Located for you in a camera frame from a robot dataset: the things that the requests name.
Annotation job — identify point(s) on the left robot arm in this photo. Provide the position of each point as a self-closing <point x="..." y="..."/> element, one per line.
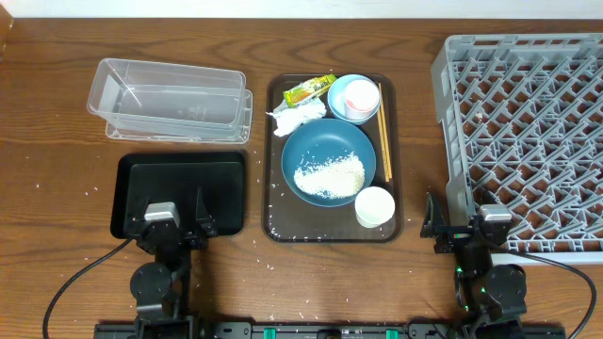
<point x="160" y="288"/>

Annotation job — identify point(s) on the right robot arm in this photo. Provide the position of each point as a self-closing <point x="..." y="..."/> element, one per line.
<point x="493" y="296"/>

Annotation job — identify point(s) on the black plastic bin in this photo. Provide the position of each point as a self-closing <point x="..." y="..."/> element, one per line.
<point x="175" y="177"/>

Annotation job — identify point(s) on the green yellow snack wrapper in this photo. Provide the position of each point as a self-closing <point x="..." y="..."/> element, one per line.
<point x="308" y="90"/>

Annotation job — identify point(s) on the crumpled white tissue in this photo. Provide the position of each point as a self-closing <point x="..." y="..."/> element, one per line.
<point x="288" y="119"/>

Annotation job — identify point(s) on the pile of white rice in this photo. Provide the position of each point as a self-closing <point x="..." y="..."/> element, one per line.
<point x="336" y="178"/>

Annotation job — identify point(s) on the white cup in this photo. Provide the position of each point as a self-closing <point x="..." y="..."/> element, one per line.
<point x="374" y="206"/>

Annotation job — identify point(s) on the grey dishwasher rack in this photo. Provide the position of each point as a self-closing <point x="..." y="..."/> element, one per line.
<point x="522" y="118"/>

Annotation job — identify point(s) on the clear plastic bin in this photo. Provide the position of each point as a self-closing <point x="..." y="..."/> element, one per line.
<point x="146" y="100"/>

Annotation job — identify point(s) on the pink cup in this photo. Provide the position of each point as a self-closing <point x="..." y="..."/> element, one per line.
<point x="361" y="97"/>

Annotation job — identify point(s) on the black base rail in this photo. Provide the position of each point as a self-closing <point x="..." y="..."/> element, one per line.
<point x="243" y="330"/>

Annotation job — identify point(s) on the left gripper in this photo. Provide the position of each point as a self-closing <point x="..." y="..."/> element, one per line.
<point x="202" y="226"/>

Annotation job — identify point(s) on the brown serving tray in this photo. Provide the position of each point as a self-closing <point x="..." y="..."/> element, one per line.
<point x="289" y="219"/>

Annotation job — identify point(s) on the dark blue plate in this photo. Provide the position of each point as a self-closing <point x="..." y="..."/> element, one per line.
<point x="315" y="142"/>

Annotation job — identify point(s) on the wooden chopstick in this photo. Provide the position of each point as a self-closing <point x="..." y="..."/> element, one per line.
<point x="391" y="171"/>
<point x="383" y="139"/>

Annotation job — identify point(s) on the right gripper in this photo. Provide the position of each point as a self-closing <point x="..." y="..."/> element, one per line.
<point x="454" y="234"/>

